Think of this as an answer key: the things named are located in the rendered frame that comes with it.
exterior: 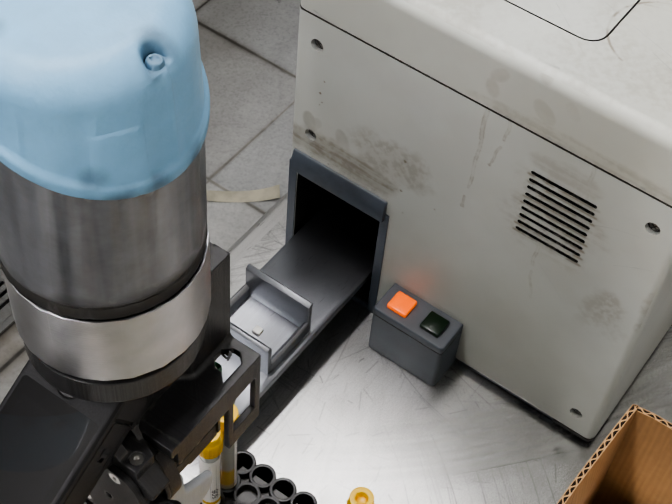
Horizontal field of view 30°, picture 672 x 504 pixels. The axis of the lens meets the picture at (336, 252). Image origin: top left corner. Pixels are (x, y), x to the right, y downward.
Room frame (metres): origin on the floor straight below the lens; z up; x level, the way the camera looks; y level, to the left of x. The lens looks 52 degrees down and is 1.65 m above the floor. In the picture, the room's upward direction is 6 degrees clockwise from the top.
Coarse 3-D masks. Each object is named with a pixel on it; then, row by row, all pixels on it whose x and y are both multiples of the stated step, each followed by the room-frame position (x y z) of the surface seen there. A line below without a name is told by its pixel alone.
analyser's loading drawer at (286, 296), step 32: (320, 224) 0.61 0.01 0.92; (352, 224) 0.61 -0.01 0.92; (288, 256) 0.57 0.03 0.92; (320, 256) 0.58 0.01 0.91; (352, 256) 0.58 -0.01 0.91; (256, 288) 0.53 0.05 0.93; (288, 288) 0.52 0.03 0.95; (320, 288) 0.55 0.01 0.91; (352, 288) 0.55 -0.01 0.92; (256, 320) 0.51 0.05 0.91; (288, 320) 0.51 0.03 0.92; (320, 320) 0.52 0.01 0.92; (288, 352) 0.49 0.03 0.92
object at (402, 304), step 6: (396, 294) 0.54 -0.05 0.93; (402, 294) 0.54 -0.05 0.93; (396, 300) 0.53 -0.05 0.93; (402, 300) 0.53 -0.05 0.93; (408, 300) 0.53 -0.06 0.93; (414, 300) 0.53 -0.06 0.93; (390, 306) 0.53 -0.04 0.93; (396, 306) 0.53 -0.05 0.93; (402, 306) 0.53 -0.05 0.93; (408, 306) 0.53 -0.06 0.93; (414, 306) 0.53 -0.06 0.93; (396, 312) 0.52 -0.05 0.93; (402, 312) 0.52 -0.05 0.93; (408, 312) 0.52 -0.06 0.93
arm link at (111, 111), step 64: (0, 0) 0.27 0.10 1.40; (64, 0) 0.28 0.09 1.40; (128, 0) 0.28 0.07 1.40; (0, 64) 0.25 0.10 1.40; (64, 64) 0.25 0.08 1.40; (128, 64) 0.26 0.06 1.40; (192, 64) 0.27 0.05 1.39; (0, 128) 0.24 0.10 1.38; (64, 128) 0.24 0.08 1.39; (128, 128) 0.25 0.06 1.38; (192, 128) 0.27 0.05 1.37; (0, 192) 0.25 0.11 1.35; (64, 192) 0.24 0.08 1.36; (128, 192) 0.24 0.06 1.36; (192, 192) 0.27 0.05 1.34; (0, 256) 0.26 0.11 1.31; (64, 256) 0.24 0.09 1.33; (128, 256) 0.25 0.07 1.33; (192, 256) 0.26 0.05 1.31
